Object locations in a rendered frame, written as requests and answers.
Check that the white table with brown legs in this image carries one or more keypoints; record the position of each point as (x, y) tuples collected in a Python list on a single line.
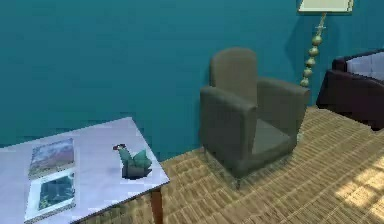
[(100, 166)]

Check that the beaded brass floor lamp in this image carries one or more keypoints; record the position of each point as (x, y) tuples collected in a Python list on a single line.
[(315, 40)]

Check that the dark maroon sofa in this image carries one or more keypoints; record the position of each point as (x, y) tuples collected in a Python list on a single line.
[(353, 90)]

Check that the book with landscape cover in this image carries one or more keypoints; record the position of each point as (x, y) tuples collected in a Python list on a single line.
[(51, 157)]

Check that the white-bordered green book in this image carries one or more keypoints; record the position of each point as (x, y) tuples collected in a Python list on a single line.
[(53, 194)]

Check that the green bird statue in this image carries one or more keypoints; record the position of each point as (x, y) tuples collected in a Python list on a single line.
[(134, 162)]

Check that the olive green armchair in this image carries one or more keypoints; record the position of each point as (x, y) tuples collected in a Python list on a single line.
[(246, 116)]

